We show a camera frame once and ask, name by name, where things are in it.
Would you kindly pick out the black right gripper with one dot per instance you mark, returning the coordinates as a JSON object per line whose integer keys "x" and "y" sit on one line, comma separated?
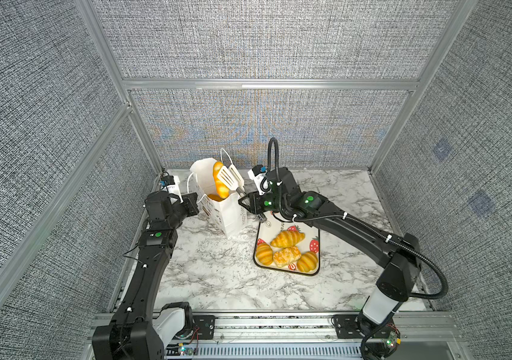
{"x": 254, "y": 200}

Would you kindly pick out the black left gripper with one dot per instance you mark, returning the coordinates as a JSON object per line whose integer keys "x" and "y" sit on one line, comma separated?
{"x": 190, "y": 203}

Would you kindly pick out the striped fake croissant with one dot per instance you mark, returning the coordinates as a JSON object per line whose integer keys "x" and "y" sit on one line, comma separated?
{"x": 221, "y": 189}

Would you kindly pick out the white printed paper bag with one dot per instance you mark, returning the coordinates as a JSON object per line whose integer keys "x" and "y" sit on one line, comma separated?
{"x": 227, "y": 215}

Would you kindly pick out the sugared fake pastry bottom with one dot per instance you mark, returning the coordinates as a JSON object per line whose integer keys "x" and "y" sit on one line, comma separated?
{"x": 286, "y": 256}

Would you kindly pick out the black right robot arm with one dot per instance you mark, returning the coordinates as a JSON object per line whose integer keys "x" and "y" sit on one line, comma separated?
{"x": 398, "y": 256}

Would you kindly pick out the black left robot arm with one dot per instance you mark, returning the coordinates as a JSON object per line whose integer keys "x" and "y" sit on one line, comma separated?
{"x": 132, "y": 333}

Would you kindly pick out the white strawberry tray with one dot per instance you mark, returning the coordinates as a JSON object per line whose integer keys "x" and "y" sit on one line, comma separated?
{"x": 287, "y": 247}

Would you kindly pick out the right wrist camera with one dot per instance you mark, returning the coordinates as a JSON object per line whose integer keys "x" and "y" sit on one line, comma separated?
{"x": 258, "y": 174}

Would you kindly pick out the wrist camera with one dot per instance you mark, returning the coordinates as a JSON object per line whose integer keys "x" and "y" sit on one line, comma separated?
{"x": 258, "y": 174}
{"x": 170, "y": 184}

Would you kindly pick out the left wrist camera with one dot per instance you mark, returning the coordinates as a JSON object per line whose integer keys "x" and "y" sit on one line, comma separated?
{"x": 170, "y": 184}

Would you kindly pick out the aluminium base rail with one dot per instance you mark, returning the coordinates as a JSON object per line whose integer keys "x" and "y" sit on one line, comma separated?
{"x": 314, "y": 335}

